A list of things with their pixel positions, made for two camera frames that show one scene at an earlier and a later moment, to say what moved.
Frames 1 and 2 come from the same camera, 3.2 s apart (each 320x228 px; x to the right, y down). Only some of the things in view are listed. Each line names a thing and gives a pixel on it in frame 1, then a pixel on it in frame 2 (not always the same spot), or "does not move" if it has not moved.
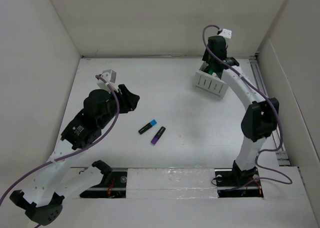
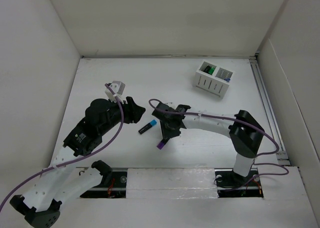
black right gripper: (205, 57) → (167, 133)
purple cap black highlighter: (158, 135) → (160, 145)
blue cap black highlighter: (152, 123) does not move
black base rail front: (226, 185) does not move
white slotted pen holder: (210, 82) does not move
